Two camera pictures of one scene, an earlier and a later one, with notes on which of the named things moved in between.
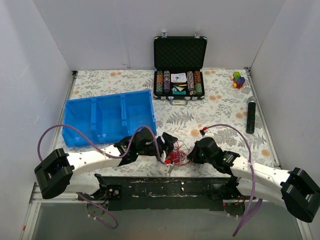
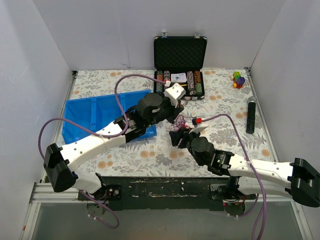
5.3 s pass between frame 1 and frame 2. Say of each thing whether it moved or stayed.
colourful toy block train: stayed
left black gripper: moved
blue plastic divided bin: stayed
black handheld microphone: stayed
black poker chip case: stayed
